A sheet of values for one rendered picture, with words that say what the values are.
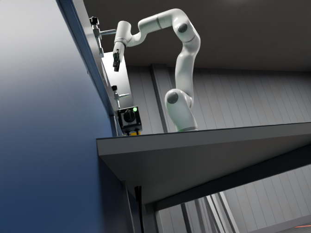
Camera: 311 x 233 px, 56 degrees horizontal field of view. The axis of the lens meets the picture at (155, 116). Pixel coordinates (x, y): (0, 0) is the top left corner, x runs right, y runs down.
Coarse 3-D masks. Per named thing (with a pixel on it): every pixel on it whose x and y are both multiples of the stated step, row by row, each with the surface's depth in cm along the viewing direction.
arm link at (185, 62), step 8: (192, 40) 165; (184, 48) 172; (192, 48) 169; (184, 56) 163; (192, 56) 165; (176, 64) 166; (184, 64) 162; (192, 64) 164; (176, 72) 165; (184, 72) 162; (192, 72) 165; (176, 80) 167; (184, 80) 164; (192, 80) 166; (176, 88) 171; (184, 88) 167; (192, 88) 167; (192, 96) 168; (192, 104) 167
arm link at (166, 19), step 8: (160, 16) 174; (168, 16) 172; (176, 16) 169; (184, 16) 168; (160, 24) 175; (168, 24) 175; (176, 24) 163; (184, 24) 159; (176, 32) 162; (184, 32) 159; (192, 32) 160; (184, 40) 164
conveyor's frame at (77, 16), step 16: (64, 0) 46; (80, 0) 57; (80, 16) 52; (80, 32) 53; (80, 48) 58; (96, 48) 72; (96, 64) 65; (96, 80) 71; (112, 96) 99; (112, 112) 92; (112, 128) 93
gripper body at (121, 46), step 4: (116, 44) 181; (120, 44) 181; (124, 44) 183; (116, 48) 179; (120, 48) 180; (124, 48) 187; (120, 52) 179; (112, 56) 180; (120, 56) 180; (120, 60) 183
